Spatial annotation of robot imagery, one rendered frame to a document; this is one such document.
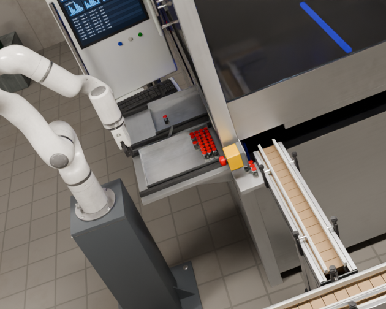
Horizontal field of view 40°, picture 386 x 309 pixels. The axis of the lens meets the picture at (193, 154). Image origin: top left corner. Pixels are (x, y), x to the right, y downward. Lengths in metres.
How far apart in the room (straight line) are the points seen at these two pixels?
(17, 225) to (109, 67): 1.51
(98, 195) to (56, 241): 1.41
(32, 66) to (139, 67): 1.18
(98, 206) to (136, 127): 0.53
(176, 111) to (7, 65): 1.00
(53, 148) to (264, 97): 0.83
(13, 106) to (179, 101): 0.98
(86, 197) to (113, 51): 0.98
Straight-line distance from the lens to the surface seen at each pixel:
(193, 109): 2.60
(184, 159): 2.33
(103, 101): 2.00
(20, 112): 2.02
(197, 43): 1.85
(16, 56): 1.92
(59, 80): 1.95
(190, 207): 3.37
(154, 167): 2.36
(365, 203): 2.66
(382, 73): 2.22
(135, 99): 2.95
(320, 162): 2.35
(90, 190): 2.24
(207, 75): 1.91
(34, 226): 3.86
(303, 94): 2.10
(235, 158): 2.05
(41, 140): 2.06
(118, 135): 2.09
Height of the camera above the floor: 2.37
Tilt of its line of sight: 39 degrees down
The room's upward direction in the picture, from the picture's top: 22 degrees counter-clockwise
